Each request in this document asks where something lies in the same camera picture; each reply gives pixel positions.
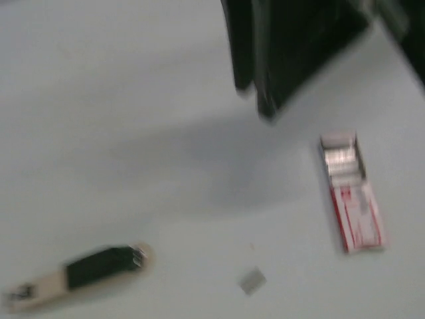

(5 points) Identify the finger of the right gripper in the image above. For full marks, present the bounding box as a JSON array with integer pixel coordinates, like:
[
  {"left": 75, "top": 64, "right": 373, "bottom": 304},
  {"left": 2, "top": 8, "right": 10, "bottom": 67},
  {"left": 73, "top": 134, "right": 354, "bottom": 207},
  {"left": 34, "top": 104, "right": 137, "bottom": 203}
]
[{"left": 221, "top": 0, "right": 368, "bottom": 120}]

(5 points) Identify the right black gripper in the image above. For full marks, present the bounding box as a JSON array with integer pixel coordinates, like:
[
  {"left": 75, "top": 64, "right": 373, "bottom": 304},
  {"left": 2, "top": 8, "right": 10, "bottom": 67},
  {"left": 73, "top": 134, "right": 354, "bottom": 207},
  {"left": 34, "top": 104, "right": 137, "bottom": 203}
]
[{"left": 378, "top": 0, "right": 424, "bottom": 85}]

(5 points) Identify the red white staple box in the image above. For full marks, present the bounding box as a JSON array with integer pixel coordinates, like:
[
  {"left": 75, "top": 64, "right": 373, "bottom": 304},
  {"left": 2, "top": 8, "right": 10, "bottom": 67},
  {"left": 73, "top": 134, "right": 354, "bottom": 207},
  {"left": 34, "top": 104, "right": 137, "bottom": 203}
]
[{"left": 320, "top": 131, "right": 387, "bottom": 253}]

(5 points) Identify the black silver stapler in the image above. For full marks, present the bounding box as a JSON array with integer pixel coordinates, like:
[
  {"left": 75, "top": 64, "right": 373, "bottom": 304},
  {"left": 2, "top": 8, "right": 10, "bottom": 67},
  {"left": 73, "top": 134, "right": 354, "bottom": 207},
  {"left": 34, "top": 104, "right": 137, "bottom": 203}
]
[{"left": 1, "top": 243, "right": 155, "bottom": 314}]

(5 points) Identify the short grey staple strip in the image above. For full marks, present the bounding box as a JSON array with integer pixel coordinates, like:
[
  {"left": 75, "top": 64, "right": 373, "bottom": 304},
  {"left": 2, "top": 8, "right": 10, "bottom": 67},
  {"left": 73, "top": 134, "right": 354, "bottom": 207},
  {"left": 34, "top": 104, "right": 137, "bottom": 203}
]
[{"left": 238, "top": 267, "right": 267, "bottom": 296}]

